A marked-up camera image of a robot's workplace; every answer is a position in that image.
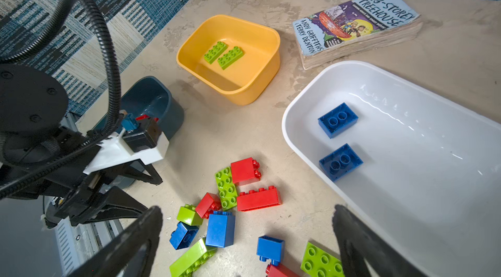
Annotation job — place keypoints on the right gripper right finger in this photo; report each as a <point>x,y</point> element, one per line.
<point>360,248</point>

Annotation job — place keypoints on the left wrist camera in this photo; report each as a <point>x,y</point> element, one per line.
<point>147,144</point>

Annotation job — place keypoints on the green long centre brick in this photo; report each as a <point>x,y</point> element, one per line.
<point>227,190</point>

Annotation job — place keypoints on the red long lego brick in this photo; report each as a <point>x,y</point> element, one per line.
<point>259,199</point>

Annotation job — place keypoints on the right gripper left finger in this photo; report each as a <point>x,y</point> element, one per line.
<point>132,252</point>

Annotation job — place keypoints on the green upright long brick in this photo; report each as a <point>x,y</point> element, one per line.
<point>193,259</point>

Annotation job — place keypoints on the small blue brick lower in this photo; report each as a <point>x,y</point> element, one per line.
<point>183,236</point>

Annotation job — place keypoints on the small red centre brick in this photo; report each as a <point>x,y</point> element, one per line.
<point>208,205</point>

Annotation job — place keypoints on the small green lego brick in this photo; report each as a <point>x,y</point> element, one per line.
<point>213,53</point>

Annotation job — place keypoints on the red lego brick right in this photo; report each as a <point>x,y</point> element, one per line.
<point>279,271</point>

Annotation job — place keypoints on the green long lego brick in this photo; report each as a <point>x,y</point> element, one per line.
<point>230,57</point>

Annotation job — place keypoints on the dark teal plastic bin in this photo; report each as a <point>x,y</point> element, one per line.
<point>150,97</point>

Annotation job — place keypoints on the small blue lego brick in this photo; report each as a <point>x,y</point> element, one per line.
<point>270,248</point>

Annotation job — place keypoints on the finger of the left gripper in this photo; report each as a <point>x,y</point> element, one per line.
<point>136,170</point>
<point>113,205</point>

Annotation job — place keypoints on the red square lego brick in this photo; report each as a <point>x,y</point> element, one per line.
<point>245,172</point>

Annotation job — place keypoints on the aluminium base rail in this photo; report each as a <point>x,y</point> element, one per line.
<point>77,244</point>

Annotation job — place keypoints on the yellow plastic bin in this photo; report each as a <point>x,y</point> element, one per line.
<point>246,79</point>

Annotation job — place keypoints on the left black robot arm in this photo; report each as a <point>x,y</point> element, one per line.
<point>41,157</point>

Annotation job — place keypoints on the paperback children's book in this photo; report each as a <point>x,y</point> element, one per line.
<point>354,26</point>

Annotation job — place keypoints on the white plastic bin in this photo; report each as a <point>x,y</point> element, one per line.
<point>429,184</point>

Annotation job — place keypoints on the green lego brick right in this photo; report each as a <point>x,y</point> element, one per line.
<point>318,263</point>

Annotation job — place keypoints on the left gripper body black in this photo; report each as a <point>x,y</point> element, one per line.
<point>71,188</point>

